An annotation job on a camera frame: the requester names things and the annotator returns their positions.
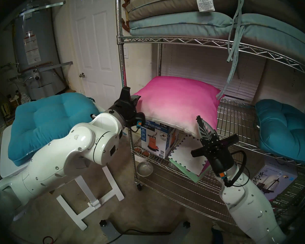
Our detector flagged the white zigzag edged sheet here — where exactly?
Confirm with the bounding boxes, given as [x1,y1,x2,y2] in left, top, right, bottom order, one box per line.
[169,134,211,176]

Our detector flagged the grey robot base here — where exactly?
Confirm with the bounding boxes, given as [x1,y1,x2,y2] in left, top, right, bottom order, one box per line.
[99,219,201,244]

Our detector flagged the white panel door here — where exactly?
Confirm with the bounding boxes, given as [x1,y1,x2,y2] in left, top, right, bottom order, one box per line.
[69,0,129,112]

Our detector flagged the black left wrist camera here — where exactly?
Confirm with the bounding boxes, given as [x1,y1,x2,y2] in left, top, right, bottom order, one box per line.
[120,87,131,101]

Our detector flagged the beige bench cushion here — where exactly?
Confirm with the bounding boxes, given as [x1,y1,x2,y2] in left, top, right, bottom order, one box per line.
[126,0,305,38]

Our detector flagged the LED lamp product box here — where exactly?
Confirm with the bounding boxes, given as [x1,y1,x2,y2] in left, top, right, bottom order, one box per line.
[252,165,305,208]

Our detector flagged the grey water heater tank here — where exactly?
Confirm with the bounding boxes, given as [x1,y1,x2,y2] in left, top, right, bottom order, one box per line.
[3,1,74,100]

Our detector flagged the utility pump cardboard box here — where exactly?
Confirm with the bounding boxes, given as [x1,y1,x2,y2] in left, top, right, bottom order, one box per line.
[140,121,179,159]

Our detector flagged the pink paper sheet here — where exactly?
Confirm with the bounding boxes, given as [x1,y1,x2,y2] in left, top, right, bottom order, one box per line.
[200,161,212,174]

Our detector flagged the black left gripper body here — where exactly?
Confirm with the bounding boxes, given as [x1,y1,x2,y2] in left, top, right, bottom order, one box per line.
[113,99,145,127]

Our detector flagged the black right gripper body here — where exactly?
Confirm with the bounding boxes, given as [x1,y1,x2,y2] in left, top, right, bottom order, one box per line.
[191,134,239,175]

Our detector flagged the wooden anchor wall decor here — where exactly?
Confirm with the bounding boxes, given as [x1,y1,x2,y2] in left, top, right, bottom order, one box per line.
[121,0,131,33]

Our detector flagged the pink splatter print cushion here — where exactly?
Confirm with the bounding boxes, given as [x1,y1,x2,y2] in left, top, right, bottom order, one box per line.
[132,76,225,140]

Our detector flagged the teal round tufted cushion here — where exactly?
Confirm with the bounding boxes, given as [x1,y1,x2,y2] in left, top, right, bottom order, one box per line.
[255,99,305,165]

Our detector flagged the teal square tufted cushion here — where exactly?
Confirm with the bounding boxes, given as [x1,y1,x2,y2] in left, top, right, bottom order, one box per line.
[8,93,101,166]

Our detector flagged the small metal bowl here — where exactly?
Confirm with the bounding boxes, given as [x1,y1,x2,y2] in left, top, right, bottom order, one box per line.
[136,162,154,177]

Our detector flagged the light blue bench cushion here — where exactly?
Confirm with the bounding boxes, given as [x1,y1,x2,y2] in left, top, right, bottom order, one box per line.
[129,0,305,100]

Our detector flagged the dark blue fabric piece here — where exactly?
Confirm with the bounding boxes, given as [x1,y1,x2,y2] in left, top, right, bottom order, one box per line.
[211,227,224,244]

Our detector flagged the white overbed table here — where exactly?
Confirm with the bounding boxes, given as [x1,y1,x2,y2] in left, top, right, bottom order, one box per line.
[0,106,125,231]

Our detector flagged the white window blinds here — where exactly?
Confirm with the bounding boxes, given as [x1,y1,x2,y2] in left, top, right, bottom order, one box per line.
[161,44,266,103]

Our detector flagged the white zigzag paper pad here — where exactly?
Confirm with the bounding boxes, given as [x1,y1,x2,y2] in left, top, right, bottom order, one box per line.
[170,158,211,183]

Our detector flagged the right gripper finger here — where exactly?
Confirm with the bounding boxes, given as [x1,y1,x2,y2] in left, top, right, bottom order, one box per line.
[196,116,211,145]
[200,118,218,142]

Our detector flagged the chrome wire shelving rack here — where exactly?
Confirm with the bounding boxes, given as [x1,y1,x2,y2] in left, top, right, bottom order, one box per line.
[116,0,305,236]

